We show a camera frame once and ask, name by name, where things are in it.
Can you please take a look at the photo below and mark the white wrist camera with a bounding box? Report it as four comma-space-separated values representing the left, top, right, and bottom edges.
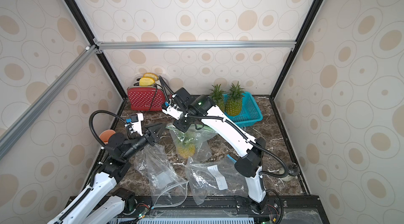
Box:
162, 102, 183, 120
125, 113, 144, 139

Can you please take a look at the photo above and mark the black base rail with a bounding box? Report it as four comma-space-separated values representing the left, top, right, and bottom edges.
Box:
56, 195, 330, 224

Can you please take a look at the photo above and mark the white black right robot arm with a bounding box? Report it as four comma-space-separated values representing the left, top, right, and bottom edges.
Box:
158, 76, 289, 214

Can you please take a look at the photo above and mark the yellow toast slice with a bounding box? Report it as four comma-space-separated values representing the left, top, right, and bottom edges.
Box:
139, 77, 156, 87
143, 72, 159, 81

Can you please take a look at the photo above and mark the aluminium frame bar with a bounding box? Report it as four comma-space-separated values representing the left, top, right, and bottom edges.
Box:
1, 45, 97, 158
93, 38, 296, 50

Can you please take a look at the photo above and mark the aluminium frame bar back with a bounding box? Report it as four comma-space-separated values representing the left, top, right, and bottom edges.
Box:
93, 38, 296, 50

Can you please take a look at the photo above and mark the teal plastic basket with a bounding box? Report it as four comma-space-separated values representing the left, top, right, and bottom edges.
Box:
224, 92, 263, 128

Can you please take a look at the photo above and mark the aluminium frame bar left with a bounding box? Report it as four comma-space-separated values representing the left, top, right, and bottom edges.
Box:
1, 45, 97, 158

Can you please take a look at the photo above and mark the red polka dot toaster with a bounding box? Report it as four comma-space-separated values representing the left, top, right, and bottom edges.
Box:
127, 76, 167, 111

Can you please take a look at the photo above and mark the yellow toast slice front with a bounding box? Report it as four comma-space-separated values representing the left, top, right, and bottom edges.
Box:
139, 77, 156, 87

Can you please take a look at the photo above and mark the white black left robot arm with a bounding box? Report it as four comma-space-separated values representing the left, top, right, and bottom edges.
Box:
50, 110, 166, 224

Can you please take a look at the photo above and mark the clear zip bag white seal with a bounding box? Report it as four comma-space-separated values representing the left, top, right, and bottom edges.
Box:
134, 144, 188, 208

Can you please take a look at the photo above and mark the clear zip bag green seal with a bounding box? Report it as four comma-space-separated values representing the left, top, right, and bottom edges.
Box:
166, 124, 217, 162

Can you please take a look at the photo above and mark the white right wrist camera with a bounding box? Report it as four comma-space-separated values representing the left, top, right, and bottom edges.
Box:
162, 102, 183, 120

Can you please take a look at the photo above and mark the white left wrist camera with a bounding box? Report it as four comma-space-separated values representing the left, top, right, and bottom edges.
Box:
125, 113, 144, 139

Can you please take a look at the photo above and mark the clear zip bag blue slider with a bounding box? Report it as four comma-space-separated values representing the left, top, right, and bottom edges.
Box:
185, 157, 248, 205

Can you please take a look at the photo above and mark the pineapple in green bag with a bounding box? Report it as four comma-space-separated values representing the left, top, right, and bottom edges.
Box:
175, 131, 196, 159

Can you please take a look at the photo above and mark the pink ceramic mug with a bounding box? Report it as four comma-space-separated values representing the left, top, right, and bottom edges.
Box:
99, 129, 116, 144

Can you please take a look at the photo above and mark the yellow toast slice back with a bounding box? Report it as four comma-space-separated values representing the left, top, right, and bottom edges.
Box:
143, 72, 159, 81

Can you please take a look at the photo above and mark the small glass bottle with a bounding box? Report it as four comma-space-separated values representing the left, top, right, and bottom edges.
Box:
281, 163, 300, 182

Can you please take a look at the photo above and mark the black toaster power cable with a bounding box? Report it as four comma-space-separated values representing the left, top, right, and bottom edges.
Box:
148, 84, 168, 111

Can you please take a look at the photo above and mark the yellow pineapple green crown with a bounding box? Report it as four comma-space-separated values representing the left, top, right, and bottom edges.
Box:
210, 84, 225, 112

